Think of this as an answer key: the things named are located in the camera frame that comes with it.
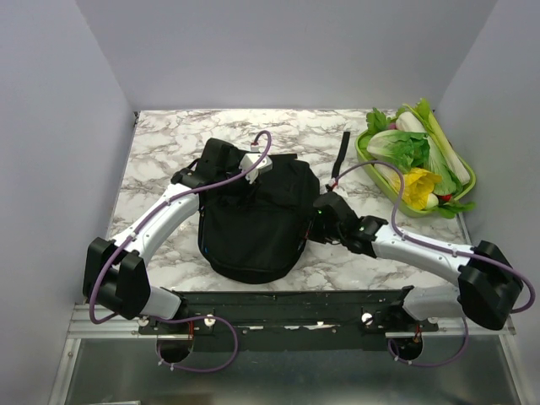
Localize black backpack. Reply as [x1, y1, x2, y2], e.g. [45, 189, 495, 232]
[198, 154, 324, 284]

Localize green celery stalk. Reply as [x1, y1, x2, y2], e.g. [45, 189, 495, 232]
[403, 98, 471, 186]

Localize white daikon radish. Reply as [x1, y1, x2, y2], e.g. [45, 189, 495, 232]
[396, 111, 426, 133]

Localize napa cabbage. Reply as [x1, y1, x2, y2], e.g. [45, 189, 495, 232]
[366, 130, 429, 174]

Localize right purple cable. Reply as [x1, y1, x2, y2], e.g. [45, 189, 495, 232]
[327, 159, 537, 367]

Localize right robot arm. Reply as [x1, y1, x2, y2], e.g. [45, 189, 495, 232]
[308, 192, 523, 331]

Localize yellow flower vegetable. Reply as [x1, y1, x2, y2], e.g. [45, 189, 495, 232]
[402, 168, 442, 210]

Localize aluminium mounting rail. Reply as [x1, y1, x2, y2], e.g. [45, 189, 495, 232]
[67, 300, 516, 339]

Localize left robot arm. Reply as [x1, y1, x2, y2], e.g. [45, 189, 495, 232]
[84, 130, 273, 333]

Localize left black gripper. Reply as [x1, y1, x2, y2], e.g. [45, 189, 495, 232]
[217, 160, 262, 210]

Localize green vegetable tray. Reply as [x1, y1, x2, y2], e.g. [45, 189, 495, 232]
[355, 131, 477, 218]

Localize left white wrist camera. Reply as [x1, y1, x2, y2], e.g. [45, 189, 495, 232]
[239, 153, 273, 184]

